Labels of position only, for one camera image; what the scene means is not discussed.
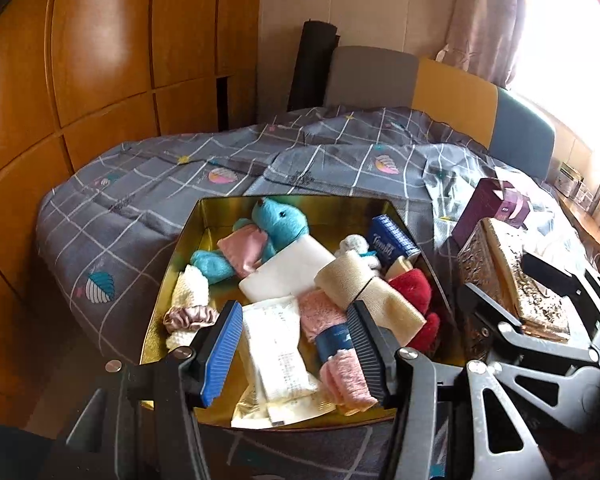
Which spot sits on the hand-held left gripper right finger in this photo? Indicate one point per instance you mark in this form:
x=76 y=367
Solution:
x=367 y=345

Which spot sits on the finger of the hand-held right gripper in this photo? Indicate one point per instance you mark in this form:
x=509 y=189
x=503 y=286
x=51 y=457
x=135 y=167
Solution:
x=480 y=310
x=550 y=270

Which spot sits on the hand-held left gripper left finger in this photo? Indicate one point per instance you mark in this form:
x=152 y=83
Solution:
x=222 y=355

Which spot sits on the white plastic packet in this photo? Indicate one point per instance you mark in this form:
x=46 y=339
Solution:
x=275 y=360

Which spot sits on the pink towel with blue band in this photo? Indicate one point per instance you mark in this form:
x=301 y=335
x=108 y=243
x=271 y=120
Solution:
x=320 y=317

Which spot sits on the red plush toy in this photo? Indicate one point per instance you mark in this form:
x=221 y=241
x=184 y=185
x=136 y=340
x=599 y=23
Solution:
x=415 y=290

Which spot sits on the beige cloth roll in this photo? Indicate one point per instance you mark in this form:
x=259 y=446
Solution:
x=350 y=275

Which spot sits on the cream knitted cloth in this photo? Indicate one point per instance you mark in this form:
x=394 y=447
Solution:
x=190 y=285

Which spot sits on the knotted white socks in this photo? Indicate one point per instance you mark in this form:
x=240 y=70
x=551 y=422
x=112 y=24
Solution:
x=352 y=245

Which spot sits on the blue tissue packet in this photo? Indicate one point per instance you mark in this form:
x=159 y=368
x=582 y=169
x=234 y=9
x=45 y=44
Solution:
x=387 y=245

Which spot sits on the white soft pack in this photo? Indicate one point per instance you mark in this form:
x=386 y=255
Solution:
x=290 y=270

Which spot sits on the gold tin box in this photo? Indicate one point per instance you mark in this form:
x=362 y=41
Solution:
x=215 y=215

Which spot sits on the blue teddy bear plush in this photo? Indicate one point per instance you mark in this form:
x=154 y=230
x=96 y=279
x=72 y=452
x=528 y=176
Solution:
x=280 y=220

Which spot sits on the gold ornate tissue box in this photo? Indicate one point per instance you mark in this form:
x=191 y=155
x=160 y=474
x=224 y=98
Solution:
x=510 y=270

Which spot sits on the wooden desk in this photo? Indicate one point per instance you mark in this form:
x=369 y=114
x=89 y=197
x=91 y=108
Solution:
x=585 y=220

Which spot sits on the purple carton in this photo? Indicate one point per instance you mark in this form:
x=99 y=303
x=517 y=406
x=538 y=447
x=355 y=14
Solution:
x=485 y=205

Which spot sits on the white box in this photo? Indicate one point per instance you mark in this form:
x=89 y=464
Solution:
x=570 y=172

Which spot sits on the grey checked quilt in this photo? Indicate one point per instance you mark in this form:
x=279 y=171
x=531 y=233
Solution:
x=130 y=185

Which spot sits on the grey yellow blue headboard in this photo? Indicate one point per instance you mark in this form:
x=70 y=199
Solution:
x=455 y=95

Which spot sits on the pink patterned curtain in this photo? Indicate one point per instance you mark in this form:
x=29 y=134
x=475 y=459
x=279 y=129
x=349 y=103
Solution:
x=480 y=10

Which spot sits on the black rolled mat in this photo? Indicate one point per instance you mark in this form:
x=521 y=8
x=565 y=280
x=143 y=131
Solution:
x=312 y=65

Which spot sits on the wooden wardrobe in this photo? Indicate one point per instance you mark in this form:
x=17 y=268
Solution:
x=105 y=35

